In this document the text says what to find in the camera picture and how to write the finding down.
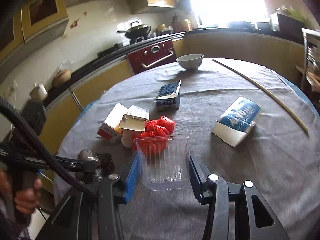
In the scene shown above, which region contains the black cable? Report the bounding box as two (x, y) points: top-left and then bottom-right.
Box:
(0, 97), (98, 201)

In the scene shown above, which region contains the white ceramic bowl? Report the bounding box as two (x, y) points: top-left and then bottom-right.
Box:
(176, 54), (204, 70)

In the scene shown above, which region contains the yellow wall cabinet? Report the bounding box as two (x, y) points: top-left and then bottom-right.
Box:
(21, 0), (69, 43)

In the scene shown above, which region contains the dark red oven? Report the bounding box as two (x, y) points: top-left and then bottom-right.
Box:
(127, 40), (176, 74)

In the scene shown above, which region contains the dark crumpled trash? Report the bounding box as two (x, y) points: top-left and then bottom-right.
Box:
(75, 149), (114, 184)

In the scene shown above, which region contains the person's left hand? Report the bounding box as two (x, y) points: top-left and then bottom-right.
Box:
(1, 170), (42, 215)

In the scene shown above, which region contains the long wooden stick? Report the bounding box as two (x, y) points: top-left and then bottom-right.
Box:
(212, 59), (309, 134)

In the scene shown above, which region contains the white kettle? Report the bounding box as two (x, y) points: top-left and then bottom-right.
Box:
(29, 83), (48, 101)

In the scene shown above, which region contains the blue white flattened carton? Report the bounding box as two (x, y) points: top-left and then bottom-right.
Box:
(212, 97), (261, 147)

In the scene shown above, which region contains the microwave oven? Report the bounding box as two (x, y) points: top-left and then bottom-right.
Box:
(270, 13), (304, 38)

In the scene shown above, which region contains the beige medicine box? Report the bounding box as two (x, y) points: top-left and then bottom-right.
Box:
(119, 105), (150, 132)

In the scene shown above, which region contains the clear plastic tray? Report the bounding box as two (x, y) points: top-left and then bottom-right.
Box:
(134, 134), (190, 191)

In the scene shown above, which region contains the orange white carton box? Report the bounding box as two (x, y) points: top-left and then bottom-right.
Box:
(97, 103), (128, 143)

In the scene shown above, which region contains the black wok with lid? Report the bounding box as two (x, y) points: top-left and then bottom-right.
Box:
(117, 21), (151, 40)

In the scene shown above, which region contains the red plastic bag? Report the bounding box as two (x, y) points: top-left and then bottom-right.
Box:
(131, 115), (175, 156)

